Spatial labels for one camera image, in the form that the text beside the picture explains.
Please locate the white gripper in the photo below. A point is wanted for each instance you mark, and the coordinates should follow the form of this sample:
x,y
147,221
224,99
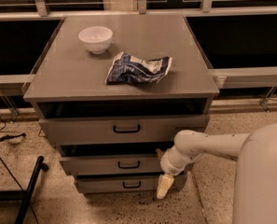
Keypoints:
x,y
168,165

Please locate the grey drawer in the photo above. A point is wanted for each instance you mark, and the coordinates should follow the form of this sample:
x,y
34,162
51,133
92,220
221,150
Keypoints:
x,y
111,164
126,183
117,130

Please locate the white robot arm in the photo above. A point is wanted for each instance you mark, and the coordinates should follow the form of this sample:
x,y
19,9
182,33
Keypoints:
x,y
255,190

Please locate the grey drawer cabinet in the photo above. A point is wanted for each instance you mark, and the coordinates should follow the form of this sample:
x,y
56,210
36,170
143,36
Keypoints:
x,y
70,82

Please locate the crumpled blue chip bag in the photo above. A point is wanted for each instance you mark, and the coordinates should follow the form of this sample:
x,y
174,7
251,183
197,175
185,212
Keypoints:
x,y
128,69

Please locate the black stand leg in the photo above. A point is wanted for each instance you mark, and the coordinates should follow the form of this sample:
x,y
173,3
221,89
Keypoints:
x,y
24,195

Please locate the white ceramic bowl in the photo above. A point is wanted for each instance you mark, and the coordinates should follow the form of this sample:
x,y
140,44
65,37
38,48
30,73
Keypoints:
x,y
96,39

